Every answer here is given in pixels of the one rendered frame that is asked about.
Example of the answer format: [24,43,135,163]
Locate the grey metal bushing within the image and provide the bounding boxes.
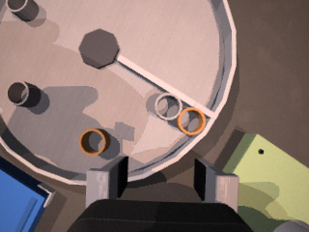
[6,0,39,22]
[154,93,183,121]
[6,80,41,107]

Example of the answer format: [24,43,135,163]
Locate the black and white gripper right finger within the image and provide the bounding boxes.
[194,159,239,213]

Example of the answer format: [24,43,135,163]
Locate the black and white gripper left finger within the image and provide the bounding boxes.
[86,156,128,209]

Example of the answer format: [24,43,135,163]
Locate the bronze bushing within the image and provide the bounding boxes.
[176,107,206,134]
[79,129,111,156]

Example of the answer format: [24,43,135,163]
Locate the blue crate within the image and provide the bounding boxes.
[0,157,56,232]

